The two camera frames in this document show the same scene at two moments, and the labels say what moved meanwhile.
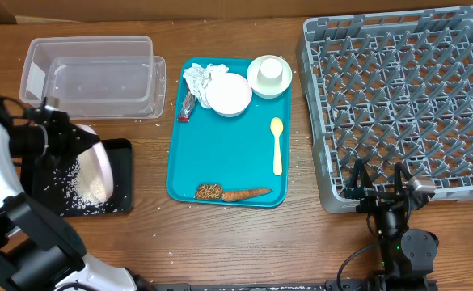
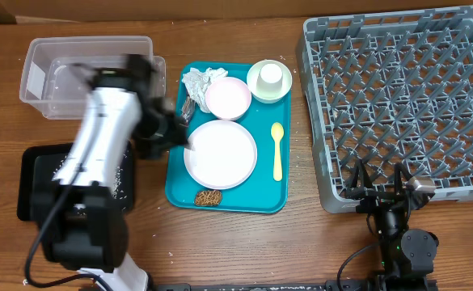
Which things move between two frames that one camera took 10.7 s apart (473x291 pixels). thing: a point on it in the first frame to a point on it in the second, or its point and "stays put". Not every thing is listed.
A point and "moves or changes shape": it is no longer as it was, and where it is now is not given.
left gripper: [69, 145] to [142, 147]
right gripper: [376, 200] stays put
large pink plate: [95, 174] moves or changes shape
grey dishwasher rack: [413, 86] stays put
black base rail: [335, 285] stays put
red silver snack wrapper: [187, 107] stays put
